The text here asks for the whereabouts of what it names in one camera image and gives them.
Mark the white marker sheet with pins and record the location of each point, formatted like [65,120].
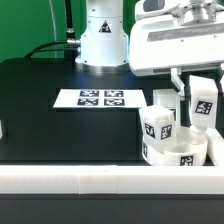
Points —
[100,98]

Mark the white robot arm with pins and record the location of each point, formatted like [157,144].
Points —
[105,46]

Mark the white round stool seat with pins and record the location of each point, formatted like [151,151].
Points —
[191,150]

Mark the white block at left edge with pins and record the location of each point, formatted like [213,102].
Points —
[1,130]

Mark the white front fence bar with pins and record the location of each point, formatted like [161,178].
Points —
[45,179]

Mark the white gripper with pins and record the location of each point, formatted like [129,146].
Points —
[160,44]

